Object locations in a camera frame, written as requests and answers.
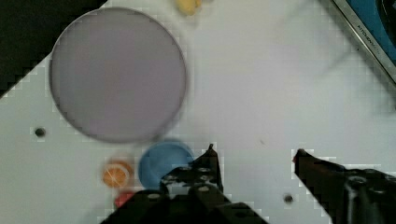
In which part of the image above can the plush yellow banana bunch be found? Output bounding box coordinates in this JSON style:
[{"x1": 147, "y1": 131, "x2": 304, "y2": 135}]
[{"x1": 175, "y1": 0, "x2": 202, "y2": 16}]

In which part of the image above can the blue bowl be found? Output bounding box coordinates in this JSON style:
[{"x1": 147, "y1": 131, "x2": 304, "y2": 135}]
[{"x1": 138, "y1": 141, "x2": 194, "y2": 189}]

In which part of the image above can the round grey plate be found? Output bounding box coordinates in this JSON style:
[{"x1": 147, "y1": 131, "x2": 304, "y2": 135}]
[{"x1": 49, "y1": 7, "x2": 188, "y2": 143}]

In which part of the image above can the black toaster oven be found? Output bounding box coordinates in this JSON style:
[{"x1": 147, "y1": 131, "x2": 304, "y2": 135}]
[{"x1": 329, "y1": 0, "x2": 396, "y2": 81}]

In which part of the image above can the plush orange slice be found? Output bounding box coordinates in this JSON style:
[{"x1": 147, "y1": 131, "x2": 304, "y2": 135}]
[{"x1": 102, "y1": 161, "x2": 134, "y2": 189}]

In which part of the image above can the plush red strawberry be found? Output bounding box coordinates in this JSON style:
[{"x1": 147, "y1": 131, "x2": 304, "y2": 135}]
[{"x1": 114, "y1": 190, "x2": 134, "y2": 208}]

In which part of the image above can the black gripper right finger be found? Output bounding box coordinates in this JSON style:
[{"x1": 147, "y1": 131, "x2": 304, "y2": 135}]
[{"x1": 293, "y1": 148, "x2": 396, "y2": 224}]

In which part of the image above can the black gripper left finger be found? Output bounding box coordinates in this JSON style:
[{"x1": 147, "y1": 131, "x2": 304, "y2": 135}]
[{"x1": 101, "y1": 147, "x2": 268, "y2": 224}]

